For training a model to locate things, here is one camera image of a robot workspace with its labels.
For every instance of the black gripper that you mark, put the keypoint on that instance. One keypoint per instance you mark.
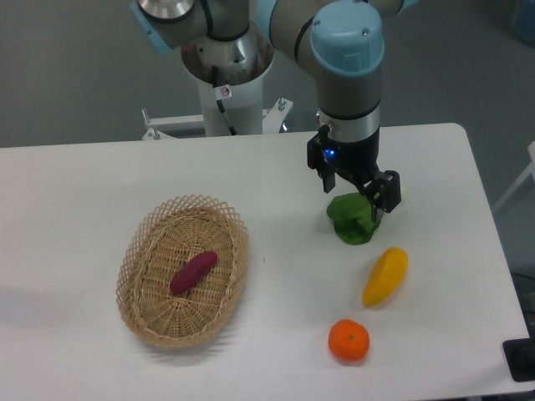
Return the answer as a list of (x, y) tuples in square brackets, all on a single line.
[(355, 162)]

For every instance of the black device at table edge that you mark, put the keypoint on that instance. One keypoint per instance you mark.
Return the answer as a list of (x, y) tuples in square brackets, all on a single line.
[(519, 354)]

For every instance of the white metal base frame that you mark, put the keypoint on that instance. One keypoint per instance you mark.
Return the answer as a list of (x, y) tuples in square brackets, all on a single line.
[(273, 121)]

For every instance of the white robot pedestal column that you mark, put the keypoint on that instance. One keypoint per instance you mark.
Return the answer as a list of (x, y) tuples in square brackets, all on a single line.
[(229, 77)]

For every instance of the orange tangerine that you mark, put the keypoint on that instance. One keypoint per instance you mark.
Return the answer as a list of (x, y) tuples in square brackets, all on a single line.
[(349, 341)]

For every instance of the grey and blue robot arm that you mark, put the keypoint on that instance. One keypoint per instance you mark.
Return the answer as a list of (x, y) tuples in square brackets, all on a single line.
[(338, 43)]

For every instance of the purple sweet potato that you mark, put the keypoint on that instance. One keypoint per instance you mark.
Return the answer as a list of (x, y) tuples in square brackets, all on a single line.
[(192, 272)]

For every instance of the yellow mango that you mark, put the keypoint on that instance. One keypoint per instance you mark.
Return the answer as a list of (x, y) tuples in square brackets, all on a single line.
[(386, 276)]

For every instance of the oval woven wicker basket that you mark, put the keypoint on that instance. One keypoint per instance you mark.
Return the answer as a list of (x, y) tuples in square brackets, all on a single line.
[(172, 234)]

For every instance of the green leafy vegetable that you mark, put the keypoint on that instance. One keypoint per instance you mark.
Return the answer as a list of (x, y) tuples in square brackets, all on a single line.
[(351, 217)]

